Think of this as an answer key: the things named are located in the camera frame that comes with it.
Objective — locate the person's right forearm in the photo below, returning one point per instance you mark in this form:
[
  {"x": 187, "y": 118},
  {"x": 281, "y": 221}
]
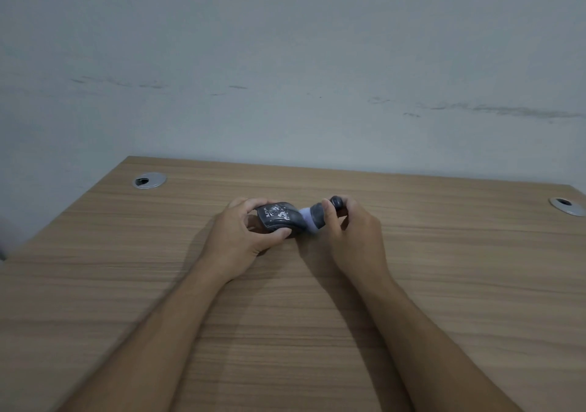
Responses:
[{"x": 430, "y": 347}]

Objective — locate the dark grey printed bottle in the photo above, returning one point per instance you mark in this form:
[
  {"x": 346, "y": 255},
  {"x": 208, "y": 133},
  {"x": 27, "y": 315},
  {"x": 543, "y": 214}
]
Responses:
[{"x": 277, "y": 217}]

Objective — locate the person's right hand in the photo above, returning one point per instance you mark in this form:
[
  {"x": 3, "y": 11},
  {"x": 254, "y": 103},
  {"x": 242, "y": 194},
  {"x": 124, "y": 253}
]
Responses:
[{"x": 359, "y": 242}]

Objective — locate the person's left forearm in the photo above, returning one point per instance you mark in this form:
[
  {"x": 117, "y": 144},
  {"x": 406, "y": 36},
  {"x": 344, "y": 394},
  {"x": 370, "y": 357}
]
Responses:
[{"x": 151, "y": 347}]

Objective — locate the grey bottle cap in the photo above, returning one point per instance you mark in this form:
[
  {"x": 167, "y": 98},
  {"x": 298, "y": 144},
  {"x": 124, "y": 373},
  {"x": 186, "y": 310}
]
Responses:
[{"x": 317, "y": 217}]

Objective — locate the person's right thumb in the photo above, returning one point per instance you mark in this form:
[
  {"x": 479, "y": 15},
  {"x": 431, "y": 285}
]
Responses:
[{"x": 328, "y": 217}]

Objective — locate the person's left hand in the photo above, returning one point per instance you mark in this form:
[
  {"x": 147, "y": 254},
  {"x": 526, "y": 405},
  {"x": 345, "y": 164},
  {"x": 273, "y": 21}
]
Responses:
[{"x": 231, "y": 240}]

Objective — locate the person's left thumb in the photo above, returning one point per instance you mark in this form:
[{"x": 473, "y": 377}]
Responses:
[{"x": 274, "y": 237}]

